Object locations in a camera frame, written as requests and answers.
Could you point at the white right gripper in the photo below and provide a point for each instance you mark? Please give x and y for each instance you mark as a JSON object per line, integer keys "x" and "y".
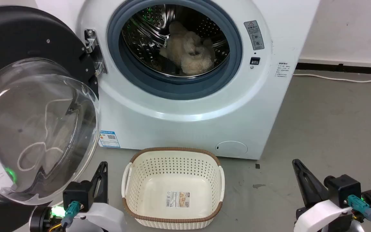
{"x": 324, "y": 216}

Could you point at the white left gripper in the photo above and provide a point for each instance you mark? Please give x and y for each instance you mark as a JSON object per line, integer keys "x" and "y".
{"x": 103, "y": 216}

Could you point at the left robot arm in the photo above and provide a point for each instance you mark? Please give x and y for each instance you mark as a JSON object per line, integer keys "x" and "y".
{"x": 43, "y": 220}

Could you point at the white front-load washing machine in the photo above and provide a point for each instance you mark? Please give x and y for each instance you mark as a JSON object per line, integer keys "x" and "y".
{"x": 179, "y": 125}

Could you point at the washer door glass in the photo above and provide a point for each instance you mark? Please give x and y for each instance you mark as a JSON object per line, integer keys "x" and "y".
{"x": 27, "y": 106}

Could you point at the black door latch socket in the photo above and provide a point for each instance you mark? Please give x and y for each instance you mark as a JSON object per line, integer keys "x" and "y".
{"x": 255, "y": 61}

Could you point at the chrome door hinge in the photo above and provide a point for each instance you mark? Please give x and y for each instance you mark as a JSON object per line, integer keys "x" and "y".
{"x": 92, "y": 48}

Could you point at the blue energy label sticker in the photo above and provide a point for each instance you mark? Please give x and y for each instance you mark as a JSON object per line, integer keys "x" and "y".
{"x": 109, "y": 139}

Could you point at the cream perforated laundry basket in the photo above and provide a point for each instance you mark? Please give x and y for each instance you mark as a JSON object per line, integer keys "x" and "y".
{"x": 172, "y": 180}

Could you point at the paper basket label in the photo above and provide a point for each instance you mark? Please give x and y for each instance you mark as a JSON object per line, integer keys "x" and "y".
{"x": 178, "y": 199}

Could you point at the round white filter cover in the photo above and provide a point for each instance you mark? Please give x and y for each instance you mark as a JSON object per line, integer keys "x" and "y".
{"x": 231, "y": 148}

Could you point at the small printed text sticker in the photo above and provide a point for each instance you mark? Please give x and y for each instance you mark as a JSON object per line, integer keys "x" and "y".
{"x": 282, "y": 70}

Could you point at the steel perforated washer drum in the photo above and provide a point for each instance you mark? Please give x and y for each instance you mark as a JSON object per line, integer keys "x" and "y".
{"x": 147, "y": 35}

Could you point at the grey warning sticker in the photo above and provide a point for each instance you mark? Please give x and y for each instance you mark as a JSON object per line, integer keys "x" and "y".
{"x": 254, "y": 34}

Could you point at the beige plush toy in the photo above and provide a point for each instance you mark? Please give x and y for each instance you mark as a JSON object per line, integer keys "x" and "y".
{"x": 188, "y": 48}

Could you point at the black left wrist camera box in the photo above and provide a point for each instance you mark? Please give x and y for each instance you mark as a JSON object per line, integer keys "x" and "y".
{"x": 76, "y": 194}

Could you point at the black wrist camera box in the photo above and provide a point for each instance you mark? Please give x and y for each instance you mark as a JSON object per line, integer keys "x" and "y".
{"x": 76, "y": 194}
{"x": 342, "y": 190}

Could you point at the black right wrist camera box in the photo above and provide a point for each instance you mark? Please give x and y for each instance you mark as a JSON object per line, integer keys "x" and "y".
{"x": 342, "y": 190}

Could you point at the black wall baseboard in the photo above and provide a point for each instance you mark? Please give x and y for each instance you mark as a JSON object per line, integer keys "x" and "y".
{"x": 343, "y": 68}

